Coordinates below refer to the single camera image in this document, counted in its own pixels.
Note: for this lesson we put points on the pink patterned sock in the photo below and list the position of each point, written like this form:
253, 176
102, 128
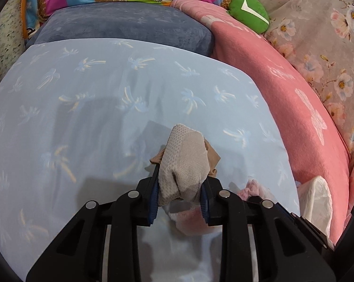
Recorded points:
250, 189

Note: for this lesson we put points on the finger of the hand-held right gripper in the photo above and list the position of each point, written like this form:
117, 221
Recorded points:
312, 232

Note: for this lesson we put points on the beige mesh sock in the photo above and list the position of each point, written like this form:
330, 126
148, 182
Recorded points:
182, 164

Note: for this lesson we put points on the floral cloth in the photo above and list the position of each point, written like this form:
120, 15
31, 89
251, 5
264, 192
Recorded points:
312, 20

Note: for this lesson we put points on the light blue palm print sheet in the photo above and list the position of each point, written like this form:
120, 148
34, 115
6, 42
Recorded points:
77, 123

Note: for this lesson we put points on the tan stocking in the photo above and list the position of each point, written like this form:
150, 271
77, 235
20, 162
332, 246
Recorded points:
212, 155

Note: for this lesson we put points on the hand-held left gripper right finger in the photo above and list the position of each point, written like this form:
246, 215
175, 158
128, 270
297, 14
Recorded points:
204, 208

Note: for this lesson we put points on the green cushion with white tick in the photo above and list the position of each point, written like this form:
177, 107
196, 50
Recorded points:
253, 25

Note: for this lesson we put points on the blue-grey velvet cushion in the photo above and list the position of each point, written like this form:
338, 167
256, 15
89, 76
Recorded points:
121, 26

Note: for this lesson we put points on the pink blanket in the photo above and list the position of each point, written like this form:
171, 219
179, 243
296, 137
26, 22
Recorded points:
253, 53

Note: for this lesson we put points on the pink fluffy sock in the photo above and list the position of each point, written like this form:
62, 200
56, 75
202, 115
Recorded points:
191, 220

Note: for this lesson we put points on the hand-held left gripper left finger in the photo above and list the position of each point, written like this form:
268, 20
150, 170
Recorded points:
153, 208

